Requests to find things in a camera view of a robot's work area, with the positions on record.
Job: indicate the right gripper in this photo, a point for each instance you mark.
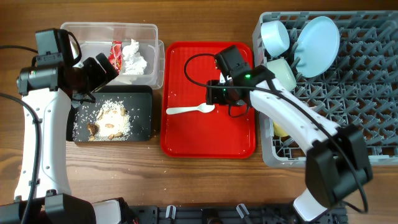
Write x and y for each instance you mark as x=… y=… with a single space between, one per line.
x=212 y=96

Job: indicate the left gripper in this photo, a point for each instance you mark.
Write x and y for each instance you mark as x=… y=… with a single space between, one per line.
x=100 y=76

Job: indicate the red snack wrapper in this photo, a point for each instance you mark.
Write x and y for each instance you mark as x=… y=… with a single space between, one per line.
x=115 y=55

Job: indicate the white tissue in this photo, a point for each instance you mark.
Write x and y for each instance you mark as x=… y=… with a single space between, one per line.
x=133 y=63

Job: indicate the cream plastic spoon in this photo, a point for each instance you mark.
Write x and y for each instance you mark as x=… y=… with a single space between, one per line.
x=203 y=108

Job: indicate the rice and food scraps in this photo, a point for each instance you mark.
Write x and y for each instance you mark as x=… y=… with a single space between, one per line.
x=106 y=120

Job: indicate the mint green bowl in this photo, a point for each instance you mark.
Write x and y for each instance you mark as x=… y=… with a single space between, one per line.
x=283 y=73

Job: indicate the yellow plastic cup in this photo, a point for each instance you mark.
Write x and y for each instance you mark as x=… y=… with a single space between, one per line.
x=279 y=131

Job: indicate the light blue bowl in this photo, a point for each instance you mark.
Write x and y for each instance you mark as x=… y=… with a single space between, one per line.
x=275 y=38

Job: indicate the light blue plate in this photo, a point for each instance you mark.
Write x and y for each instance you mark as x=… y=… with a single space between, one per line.
x=318 y=45

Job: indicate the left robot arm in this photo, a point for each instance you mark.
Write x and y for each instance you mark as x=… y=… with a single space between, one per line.
x=56 y=82

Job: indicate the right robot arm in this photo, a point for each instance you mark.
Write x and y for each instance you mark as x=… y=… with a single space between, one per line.
x=337 y=162

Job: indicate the grey dishwasher rack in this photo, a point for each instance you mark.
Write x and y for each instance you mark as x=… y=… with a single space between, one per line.
x=359 y=88

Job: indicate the clear plastic bin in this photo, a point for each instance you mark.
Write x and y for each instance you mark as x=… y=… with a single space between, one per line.
x=97 y=37

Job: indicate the black plastic tray bin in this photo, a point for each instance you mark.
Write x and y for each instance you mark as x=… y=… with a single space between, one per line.
x=136 y=97

